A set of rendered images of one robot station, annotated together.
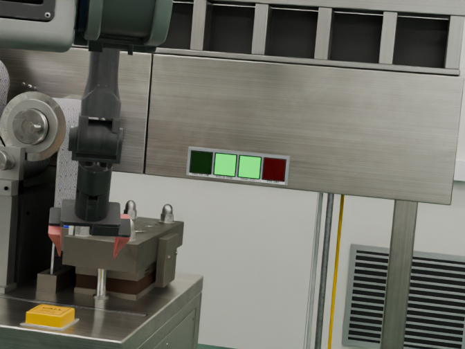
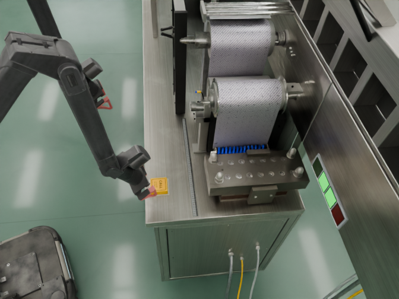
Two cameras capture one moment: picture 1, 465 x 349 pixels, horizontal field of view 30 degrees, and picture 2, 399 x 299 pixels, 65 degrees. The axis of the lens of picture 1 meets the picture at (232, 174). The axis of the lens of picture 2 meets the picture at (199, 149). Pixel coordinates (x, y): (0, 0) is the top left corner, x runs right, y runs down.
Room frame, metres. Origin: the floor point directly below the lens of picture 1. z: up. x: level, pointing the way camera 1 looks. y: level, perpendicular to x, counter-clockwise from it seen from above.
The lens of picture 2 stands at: (1.49, -0.38, 2.06)
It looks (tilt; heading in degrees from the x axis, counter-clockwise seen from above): 52 degrees down; 69
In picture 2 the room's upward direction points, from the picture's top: 5 degrees clockwise
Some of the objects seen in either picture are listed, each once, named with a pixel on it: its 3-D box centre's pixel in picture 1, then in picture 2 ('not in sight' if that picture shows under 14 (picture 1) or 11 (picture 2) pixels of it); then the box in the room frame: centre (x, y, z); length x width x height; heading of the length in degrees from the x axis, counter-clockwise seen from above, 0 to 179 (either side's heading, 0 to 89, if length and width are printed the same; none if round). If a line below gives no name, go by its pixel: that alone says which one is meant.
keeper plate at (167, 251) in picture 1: (167, 259); (262, 195); (1.97, 0.13, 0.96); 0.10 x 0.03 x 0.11; 170
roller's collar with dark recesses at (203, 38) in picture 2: not in sight; (202, 40); (1.87, 0.68, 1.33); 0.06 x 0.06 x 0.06; 80
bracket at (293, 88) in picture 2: not in sight; (293, 88); (2.14, 0.38, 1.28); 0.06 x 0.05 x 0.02; 170
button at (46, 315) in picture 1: (50, 316); (158, 185); (1.59, 0.32, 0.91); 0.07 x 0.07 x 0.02; 80
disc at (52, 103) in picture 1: (32, 126); (215, 98); (1.85, 0.43, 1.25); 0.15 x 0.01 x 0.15; 80
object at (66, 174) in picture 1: (75, 188); (243, 132); (1.95, 0.35, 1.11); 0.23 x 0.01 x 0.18; 170
